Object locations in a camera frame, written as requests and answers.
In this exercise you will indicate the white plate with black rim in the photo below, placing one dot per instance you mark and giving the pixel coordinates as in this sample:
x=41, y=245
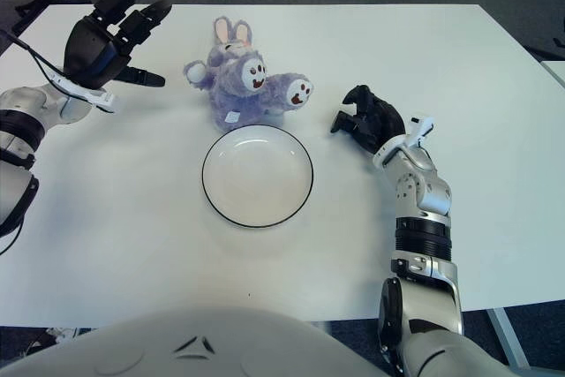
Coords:
x=258, y=178

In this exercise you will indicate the white side table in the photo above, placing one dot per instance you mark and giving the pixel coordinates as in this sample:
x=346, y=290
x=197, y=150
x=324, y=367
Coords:
x=557, y=70

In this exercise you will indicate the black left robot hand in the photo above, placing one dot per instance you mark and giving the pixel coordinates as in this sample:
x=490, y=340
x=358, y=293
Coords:
x=86, y=50

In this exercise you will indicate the purple plush bunny doll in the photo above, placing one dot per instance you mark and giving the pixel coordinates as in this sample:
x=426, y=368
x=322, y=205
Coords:
x=238, y=90

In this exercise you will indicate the white table leg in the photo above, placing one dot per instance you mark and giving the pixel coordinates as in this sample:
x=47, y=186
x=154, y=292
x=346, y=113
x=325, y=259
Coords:
x=505, y=333

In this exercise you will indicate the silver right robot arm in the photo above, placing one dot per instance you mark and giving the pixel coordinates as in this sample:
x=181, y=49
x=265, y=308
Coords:
x=424, y=200

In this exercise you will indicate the black chair base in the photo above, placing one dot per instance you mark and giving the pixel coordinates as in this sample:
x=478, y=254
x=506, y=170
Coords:
x=558, y=43

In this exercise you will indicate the silver robot torso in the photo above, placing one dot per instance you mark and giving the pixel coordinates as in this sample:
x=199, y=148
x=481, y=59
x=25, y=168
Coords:
x=198, y=341

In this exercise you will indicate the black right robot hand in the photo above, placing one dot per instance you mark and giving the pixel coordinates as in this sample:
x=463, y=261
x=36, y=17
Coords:
x=379, y=125

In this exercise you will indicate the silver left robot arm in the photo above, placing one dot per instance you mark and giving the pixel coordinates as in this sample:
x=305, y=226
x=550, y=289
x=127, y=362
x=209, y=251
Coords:
x=17, y=130

